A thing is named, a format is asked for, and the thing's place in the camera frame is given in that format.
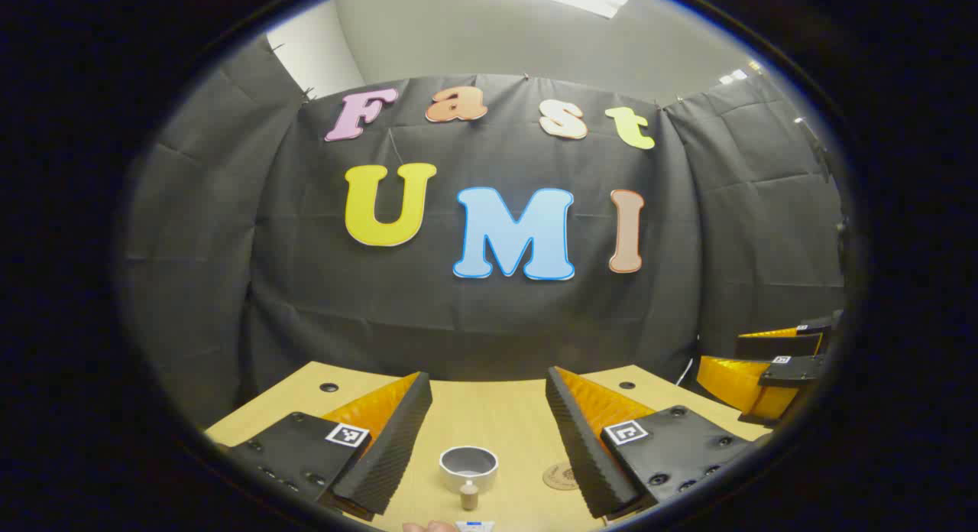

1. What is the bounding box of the round wooden coaster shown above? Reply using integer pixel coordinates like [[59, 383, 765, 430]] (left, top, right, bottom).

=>
[[542, 462, 581, 491]]

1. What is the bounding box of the dark metal stand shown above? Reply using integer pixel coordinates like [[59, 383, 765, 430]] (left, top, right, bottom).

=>
[[793, 115, 850, 267]]

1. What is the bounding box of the wooden desktop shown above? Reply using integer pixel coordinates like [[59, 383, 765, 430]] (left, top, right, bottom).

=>
[[205, 362, 772, 532]]

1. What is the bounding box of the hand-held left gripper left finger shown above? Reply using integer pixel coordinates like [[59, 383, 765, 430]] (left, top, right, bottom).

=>
[[222, 371, 434, 521]]

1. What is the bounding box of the black backdrop cloth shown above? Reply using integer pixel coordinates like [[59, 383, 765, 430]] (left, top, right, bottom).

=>
[[118, 35, 849, 430]]

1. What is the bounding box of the white cup with wooden handle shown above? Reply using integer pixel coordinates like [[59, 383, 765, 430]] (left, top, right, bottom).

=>
[[439, 446, 500, 511]]

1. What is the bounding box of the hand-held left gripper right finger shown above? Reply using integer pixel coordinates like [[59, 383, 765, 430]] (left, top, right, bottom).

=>
[[545, 366, 765, 519]]

